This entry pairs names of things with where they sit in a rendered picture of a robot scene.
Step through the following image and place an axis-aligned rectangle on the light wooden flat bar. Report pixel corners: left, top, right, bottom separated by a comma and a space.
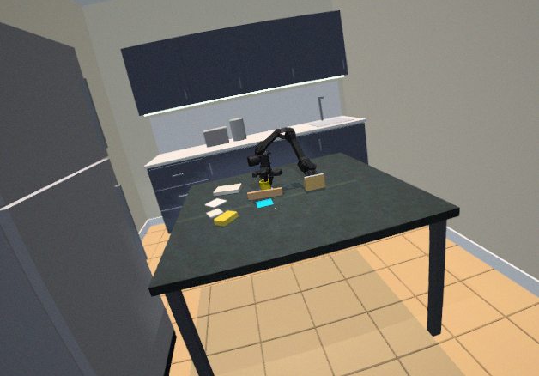
247, 187, 283, 200

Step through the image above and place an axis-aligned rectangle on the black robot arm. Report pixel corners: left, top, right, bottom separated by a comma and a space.
247, 127, 317, 177

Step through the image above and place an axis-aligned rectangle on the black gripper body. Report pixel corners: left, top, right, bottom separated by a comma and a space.
252, 162, 282, 178

